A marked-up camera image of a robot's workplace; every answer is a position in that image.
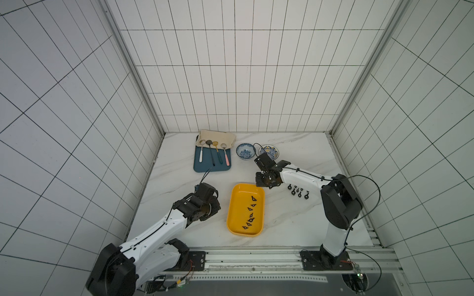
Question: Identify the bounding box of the yellow plastic storage tray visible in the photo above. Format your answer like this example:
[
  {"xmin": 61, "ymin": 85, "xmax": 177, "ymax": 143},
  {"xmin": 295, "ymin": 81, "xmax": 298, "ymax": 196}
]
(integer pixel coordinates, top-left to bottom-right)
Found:
[{"xmin": 227, "ymin": 183, "xmax": 265, "ymax": 238}]

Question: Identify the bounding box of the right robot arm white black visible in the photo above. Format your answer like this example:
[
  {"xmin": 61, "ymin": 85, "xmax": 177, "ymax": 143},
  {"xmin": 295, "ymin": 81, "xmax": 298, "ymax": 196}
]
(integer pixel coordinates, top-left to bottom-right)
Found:
[{"xmin": 254, "ymin": 153, "xmax": 363, "ymax": 263}]

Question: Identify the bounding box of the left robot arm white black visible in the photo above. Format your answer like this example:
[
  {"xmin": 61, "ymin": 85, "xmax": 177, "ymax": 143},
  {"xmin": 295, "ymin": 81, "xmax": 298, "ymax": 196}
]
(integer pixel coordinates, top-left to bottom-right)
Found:
[{"xmin": 85, "ymin": 183, "xmax": 220, "ymax": 296}]

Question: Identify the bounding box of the yellow blue patterned bowl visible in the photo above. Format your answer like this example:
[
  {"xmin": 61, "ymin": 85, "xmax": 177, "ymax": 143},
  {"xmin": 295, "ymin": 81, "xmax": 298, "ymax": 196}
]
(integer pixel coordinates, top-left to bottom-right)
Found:
[{"xmin": 259, "ymin": 144, "xmax": 280, "ymax": 160}]

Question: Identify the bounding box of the dark blue rectangular tray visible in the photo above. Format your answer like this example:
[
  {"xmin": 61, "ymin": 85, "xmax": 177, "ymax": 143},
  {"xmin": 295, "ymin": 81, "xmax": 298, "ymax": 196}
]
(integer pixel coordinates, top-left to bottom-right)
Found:
[{"xmin": 193, "ymin": 146, "xmax": 232, "ymax": 173}]

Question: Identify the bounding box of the beige folded cloth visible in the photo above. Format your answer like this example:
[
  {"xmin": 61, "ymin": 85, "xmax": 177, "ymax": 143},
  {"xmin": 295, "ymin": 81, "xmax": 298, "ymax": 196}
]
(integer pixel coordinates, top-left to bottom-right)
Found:
[{"xmin": 195, "ymin": 129, "xmax": 237, "ymax": 149}]

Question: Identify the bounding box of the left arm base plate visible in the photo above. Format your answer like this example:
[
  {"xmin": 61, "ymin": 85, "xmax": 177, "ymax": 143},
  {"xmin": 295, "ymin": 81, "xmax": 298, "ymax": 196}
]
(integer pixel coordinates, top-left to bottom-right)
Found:
[{"xmin": 171, "ymin": 251, "xmax": 207, "ymax": 271}]

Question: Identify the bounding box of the pink handled spoon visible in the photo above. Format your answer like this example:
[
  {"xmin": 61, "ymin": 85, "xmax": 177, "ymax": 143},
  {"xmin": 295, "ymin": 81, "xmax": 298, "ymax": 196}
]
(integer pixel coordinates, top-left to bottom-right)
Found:
[{"xmin": 220, "ymin": 143, "xmax": 230, "ymax": 167}]

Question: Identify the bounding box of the aluminium mounting rail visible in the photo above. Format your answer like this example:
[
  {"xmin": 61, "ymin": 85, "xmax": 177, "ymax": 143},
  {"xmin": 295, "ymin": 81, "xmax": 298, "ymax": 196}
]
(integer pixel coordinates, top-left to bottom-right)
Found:
[{"xmin": 150, "ymin": 247, "xmax": 402, "ymax": 284}]

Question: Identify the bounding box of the gold blue handled spoon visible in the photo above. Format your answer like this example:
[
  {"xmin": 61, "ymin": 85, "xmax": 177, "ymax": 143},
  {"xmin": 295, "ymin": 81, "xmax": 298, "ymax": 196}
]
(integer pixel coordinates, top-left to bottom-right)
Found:
[{"xmin": 212, "ymin": 141, "xmax": 223, "ymax": 164}]

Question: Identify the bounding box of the black handled spoon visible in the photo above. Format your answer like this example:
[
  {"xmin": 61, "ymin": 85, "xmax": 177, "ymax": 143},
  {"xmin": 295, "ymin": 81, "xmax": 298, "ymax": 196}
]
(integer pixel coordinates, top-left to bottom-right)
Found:
[{"xmin": 206, "ymin": 139, "xmax": 216, "ymax": 166}]

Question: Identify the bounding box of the white handled spoon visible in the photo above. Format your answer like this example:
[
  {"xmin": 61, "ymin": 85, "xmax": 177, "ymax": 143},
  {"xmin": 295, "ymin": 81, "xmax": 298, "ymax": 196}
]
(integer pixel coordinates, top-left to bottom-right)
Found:
[{"xmin": 199, "ymin": 139, "xmax": 205, "ymax": 163}]

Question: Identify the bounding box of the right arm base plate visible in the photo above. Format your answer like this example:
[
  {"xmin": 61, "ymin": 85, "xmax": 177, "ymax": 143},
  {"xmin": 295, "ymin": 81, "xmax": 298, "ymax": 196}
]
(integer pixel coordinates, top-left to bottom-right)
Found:
[{"xmin": 299, "ymin": 249, "xmax": 353, "ymax": 271}]

